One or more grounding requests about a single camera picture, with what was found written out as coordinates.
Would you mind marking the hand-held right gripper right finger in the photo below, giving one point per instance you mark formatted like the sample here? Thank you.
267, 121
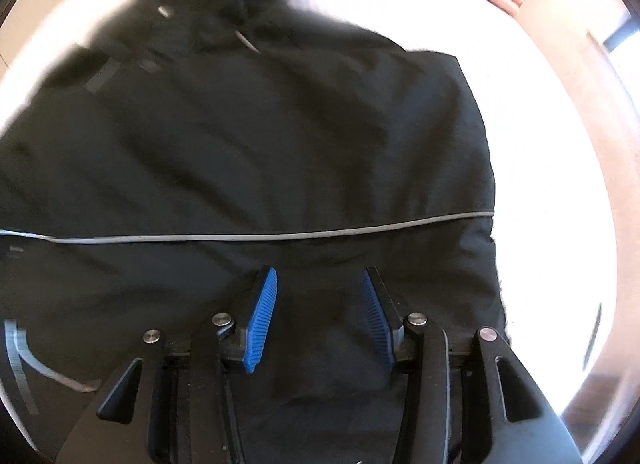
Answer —
374, 319

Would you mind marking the black jacket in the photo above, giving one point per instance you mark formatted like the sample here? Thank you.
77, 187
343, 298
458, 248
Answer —
250, 143

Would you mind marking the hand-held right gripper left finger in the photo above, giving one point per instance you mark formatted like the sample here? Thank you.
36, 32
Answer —
261, 320

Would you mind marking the window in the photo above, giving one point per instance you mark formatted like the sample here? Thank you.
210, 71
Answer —
616, 37

